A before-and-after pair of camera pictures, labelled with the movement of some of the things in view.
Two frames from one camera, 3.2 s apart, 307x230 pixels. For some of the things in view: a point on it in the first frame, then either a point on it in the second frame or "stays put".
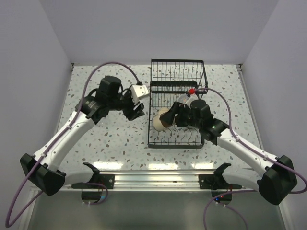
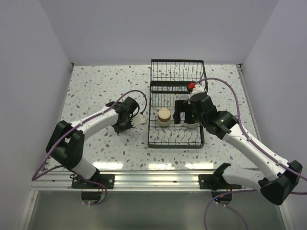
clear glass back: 183,98 stays put
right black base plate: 216,181 stays put
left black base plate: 105,180 stays put
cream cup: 158,124 → 138,119
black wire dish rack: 170,80 stays put
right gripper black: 169,117 → 182,106
